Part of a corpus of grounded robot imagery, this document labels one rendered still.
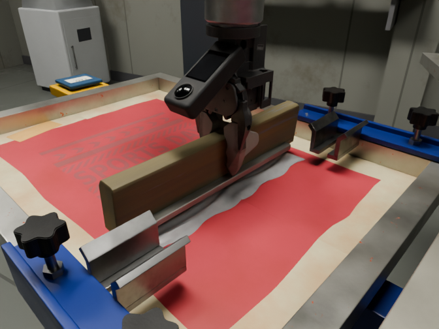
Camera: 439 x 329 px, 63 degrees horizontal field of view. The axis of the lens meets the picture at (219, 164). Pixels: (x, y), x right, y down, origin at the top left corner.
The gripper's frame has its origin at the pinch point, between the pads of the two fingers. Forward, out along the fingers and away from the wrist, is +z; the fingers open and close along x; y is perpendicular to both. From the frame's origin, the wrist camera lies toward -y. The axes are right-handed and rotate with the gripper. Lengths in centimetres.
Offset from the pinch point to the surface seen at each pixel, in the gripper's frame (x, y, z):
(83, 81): 66, 13, 3
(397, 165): -18.2, 26.0, 3.2
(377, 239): -24.2, 1.1, 0.9
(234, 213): -5.7, -2.7, 4.8
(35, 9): 365, 121, 13
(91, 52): 340, 161, 57
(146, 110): 37.5, 13.7, 4.8
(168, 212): -2.1, -11.9, 1.7
